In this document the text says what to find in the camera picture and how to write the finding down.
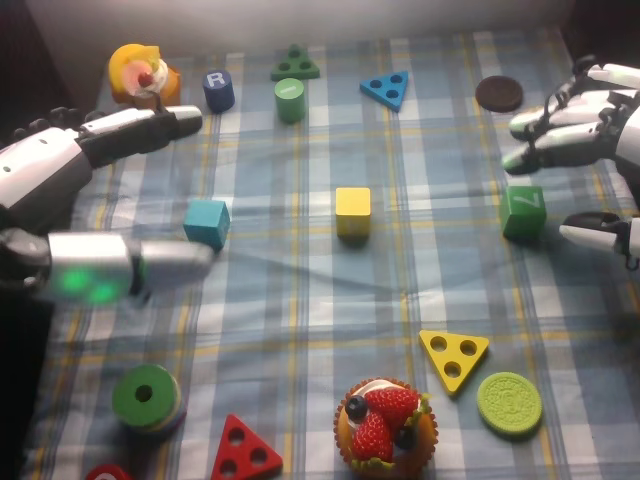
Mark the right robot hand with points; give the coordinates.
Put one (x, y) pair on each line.
(575, 120)

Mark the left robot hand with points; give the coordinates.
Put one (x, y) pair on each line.
(40, 160)

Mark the green cube number 7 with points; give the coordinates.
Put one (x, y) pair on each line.
(522, 212)

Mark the teal wooden cube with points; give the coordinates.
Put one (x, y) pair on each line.
(206, 222)

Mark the brown toy sandwich cookie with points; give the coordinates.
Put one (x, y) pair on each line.
(499, 93)

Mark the toy peach cupcake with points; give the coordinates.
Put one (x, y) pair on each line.
(137, 75)

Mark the blue triangle block with holes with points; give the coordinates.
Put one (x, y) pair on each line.
(387, 90)

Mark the blue cylinder block letter R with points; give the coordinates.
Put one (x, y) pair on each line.
(218, 92)

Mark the yellow wooden cube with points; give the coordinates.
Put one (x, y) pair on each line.
(353, 210)

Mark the green cylinder block minus sign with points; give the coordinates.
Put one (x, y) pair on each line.
(290, 102)

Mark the yellow triangle block with holes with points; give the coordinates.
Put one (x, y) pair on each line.
(450, 355)

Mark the green triangle block with holes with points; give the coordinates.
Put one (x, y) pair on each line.
(295, 67)

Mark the green toy sandwich cookie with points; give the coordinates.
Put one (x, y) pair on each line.
(510, 405)

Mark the blue plaid tablecloth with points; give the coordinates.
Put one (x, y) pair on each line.
(310, 310)

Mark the toy strawberry tart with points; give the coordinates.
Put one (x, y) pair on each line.
(385, 425)

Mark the red triangle block with holes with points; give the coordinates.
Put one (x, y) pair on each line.
(245, 457)

